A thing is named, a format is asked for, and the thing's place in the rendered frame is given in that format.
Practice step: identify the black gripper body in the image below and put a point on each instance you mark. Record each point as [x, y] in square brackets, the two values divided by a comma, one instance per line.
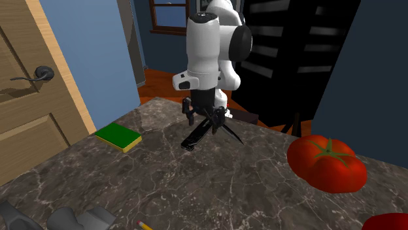
[202, 99]

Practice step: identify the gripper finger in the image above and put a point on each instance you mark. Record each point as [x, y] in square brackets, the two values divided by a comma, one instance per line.
[219, 118]
[188, 108]

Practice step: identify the dark grey curved object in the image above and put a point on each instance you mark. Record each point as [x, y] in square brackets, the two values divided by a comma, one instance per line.
[14, 218]

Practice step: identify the dark robot stand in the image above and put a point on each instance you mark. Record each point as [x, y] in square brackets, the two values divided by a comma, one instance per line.
[245, 116]

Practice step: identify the black folding knife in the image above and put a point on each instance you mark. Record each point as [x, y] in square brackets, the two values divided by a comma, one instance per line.
[195, 137]

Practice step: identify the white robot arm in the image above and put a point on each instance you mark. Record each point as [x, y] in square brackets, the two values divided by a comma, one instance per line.
[204, 47]

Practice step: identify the yellow pencil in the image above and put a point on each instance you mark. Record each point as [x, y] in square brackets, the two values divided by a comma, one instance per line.
[145, 226]

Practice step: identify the green and yellow sponge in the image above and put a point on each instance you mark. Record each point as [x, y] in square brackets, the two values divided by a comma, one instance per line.
[117, 135]

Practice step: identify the brown framed window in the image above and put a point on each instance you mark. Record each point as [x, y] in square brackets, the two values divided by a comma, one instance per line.
[169, 30]

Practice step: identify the large red tomato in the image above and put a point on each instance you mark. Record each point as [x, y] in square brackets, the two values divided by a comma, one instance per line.
[328, 168]

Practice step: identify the red round fruit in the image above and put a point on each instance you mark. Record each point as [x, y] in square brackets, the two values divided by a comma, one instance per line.
[389, 222]

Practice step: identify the black shelf unit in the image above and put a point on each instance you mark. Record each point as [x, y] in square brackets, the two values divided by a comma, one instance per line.
[280, 86]

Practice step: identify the grey blocky object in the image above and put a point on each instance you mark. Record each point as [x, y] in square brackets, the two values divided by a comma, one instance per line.
[86, 219]

